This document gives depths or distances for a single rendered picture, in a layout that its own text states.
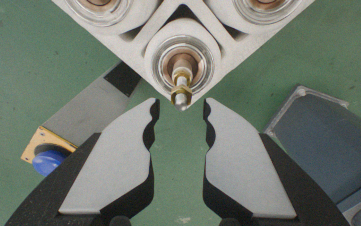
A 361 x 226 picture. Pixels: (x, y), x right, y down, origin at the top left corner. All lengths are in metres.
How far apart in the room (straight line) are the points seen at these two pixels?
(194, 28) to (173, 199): 0.80
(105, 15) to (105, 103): 0.14
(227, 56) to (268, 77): 0.27
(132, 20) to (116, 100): 0.15
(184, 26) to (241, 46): 0.11
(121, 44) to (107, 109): 0.10
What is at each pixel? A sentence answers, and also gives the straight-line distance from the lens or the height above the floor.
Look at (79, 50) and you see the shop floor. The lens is 0.54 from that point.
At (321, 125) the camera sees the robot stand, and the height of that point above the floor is 0.14.
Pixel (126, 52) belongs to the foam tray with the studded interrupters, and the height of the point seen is 0.18.
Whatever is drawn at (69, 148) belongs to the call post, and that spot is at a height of 0.31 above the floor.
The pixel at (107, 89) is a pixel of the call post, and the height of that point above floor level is 0.18.
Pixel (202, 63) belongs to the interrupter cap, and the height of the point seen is 0.25.
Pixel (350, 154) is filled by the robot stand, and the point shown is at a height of 0.23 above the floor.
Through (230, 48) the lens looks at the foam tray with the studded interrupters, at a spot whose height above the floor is 0.18.
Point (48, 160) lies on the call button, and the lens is 0.23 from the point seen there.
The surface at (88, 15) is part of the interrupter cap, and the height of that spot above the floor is 0.25.
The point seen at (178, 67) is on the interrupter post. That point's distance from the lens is 0.18.
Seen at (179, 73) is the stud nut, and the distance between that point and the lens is 0.17.
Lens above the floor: 0.45
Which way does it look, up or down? 57 degrees down
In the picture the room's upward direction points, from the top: 177 degrees counter-clockwise
